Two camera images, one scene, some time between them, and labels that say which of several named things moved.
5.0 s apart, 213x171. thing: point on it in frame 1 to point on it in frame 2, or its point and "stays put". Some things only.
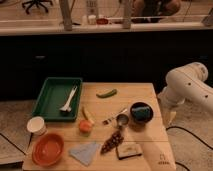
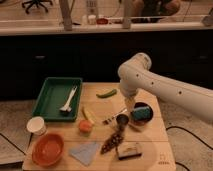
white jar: [91, 19] stays put
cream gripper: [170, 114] to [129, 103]
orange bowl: [47, 149] stays put
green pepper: [107, 94] stays put
